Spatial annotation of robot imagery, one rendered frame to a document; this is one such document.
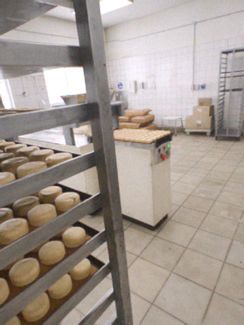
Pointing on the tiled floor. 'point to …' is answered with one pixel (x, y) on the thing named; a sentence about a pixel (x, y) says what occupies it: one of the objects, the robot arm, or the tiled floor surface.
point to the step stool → (173, 124)
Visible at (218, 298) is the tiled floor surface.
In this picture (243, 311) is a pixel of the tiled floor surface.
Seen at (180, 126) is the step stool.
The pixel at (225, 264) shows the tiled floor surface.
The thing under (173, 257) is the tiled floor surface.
